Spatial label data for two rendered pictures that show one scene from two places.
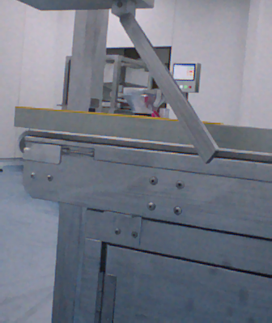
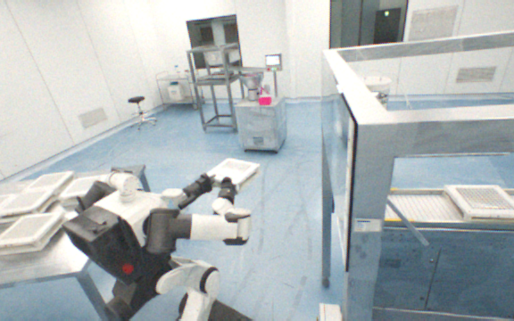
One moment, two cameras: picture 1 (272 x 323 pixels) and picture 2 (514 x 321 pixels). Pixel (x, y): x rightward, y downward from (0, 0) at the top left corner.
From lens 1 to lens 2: 124 cm
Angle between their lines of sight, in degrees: 26
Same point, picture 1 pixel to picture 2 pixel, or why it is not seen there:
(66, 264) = (327, 232)
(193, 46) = (250, 12)
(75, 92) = (326, 181)
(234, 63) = (279, 21)
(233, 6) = not seen: outside the picture
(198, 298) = (400, 252)
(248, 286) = (415, 249)
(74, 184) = not seen: hidden behind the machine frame
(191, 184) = (404, 234)
